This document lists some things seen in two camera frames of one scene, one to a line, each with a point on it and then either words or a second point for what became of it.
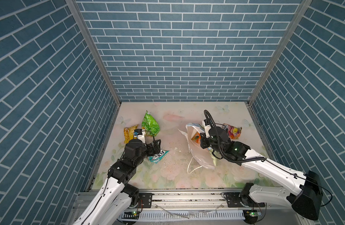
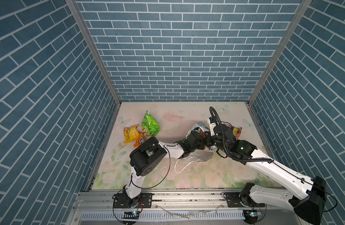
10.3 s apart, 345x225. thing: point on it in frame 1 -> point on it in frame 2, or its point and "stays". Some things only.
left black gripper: [156, 148] -> [201, 144]
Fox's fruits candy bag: [233, 132] stays
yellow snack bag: [129, 133] stays
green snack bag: [150, 125] stays
